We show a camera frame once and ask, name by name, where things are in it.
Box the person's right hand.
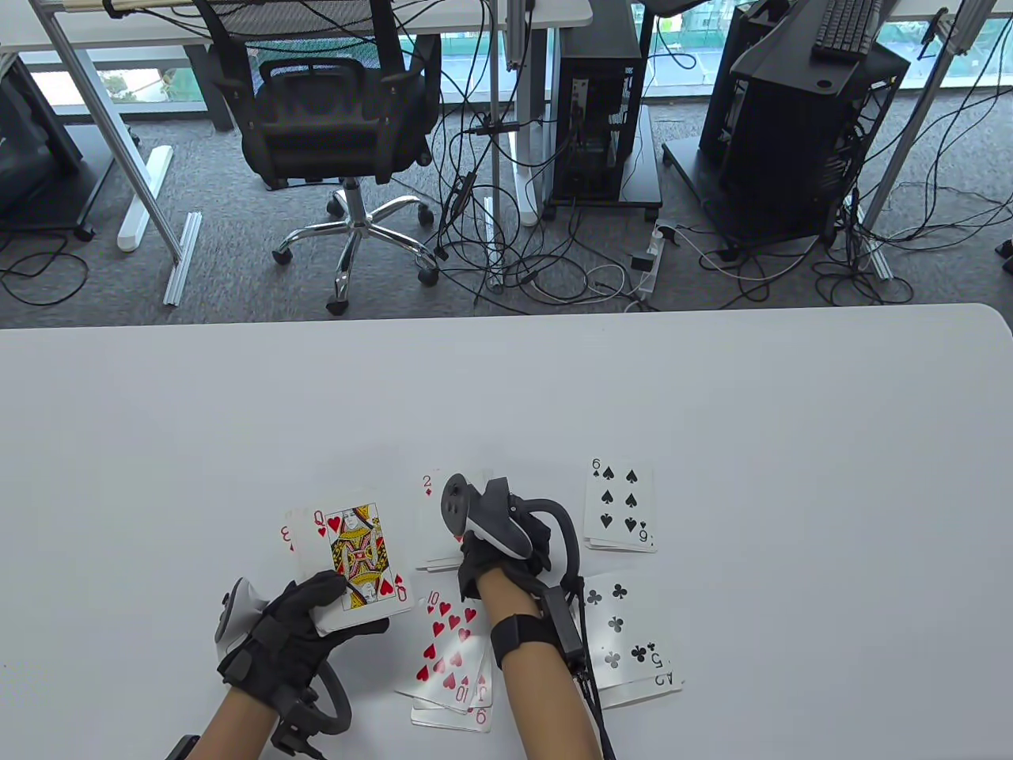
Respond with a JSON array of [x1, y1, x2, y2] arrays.
[[457, 507, 552, 602]]

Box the person's left hand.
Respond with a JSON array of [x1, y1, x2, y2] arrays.
[[218, 570, 390, 705]]

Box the few-pip diamonds playing card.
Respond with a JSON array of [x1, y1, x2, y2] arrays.
[[417, 471, 491, 571]]

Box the stack of playing cards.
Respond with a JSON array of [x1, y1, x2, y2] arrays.
[[283, 500, 414, 634]]

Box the many-pip spades playing card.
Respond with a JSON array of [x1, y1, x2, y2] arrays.
[[584, 458, 656, 553]]

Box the few-pip clubs playing card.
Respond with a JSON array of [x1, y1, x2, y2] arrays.
[[582, 574, 675, 690]]

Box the person's right forearm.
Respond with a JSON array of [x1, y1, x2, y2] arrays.
[[479, 570, 606, 760]]

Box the person's left forearm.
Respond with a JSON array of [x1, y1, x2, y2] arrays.
[[186, 685, 278, 760]]

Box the grey and white handheld controller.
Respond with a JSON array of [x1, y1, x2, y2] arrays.
[[215, 576, 353, 733], [442, 473, 582, 591]]

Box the white power strip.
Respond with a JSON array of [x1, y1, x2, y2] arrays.
[[629, 224, 681, 302]]

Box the black rolling computer stand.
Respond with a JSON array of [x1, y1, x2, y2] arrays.
[[543, 103, 664, 222]]

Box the black flat floor stand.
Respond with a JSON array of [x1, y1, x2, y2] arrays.
[[663, 139, 841, 248]]

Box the black mesh office chair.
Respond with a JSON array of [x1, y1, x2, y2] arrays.
[[192, 0, 442, 316]]

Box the large black computer tower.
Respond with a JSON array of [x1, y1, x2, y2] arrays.
[[716, 40, 911, 248]]

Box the black computer case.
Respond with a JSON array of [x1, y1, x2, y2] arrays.
[[699, 0, 764, 167]]

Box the black rolling cabinet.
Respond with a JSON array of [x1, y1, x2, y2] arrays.
[[0, 54, 117, 242]]

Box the black tilted board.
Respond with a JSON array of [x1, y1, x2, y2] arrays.
[[730, 0, 865, 97]]

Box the black keyboard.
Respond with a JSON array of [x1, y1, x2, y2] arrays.
[[811, 0, 883, 63]]

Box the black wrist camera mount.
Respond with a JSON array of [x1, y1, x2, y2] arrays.
[[541, 586, 588, 658], [271, 693, 325, 757]]

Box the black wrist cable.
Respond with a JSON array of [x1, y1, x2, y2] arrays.
[[570, 570, 618, 760]]

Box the tangle of black floor cables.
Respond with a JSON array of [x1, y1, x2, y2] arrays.
[[423, 0, 1013, 317]]

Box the black looped floor cable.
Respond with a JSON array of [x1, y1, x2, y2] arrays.
[[0, 230, 90, 308]]

